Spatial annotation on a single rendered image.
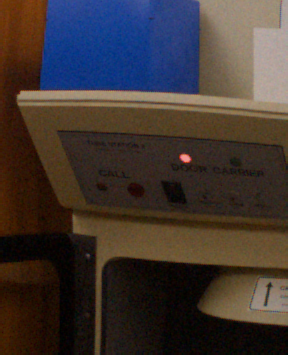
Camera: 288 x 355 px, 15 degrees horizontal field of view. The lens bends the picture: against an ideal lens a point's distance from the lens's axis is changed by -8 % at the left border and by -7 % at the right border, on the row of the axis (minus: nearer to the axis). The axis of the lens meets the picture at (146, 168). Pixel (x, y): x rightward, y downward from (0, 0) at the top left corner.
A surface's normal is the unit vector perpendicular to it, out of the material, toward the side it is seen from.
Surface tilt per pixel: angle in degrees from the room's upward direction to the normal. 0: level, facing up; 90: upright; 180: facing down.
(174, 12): 90
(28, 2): 90
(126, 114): 135
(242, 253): 90
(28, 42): 90
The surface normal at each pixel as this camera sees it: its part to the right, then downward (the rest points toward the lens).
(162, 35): 0.91, 0.07
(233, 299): -0.62, -0.40
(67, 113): -0.33, 0.73
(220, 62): -0.43, 0.03
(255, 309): -0.39, -0.37
